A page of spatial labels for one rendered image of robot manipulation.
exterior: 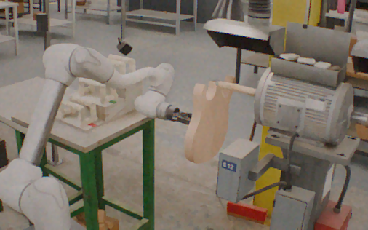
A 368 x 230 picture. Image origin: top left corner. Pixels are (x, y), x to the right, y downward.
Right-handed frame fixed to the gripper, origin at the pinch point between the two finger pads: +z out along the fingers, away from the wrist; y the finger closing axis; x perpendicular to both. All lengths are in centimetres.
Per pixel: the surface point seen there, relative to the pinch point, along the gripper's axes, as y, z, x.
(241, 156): 40, 38, 4
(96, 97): 6, -66, -2
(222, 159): 41, 31, 1
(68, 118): 23, -70, -12
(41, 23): -39, -175, 28
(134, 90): -9, -51, 4
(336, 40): 6, 58, 51
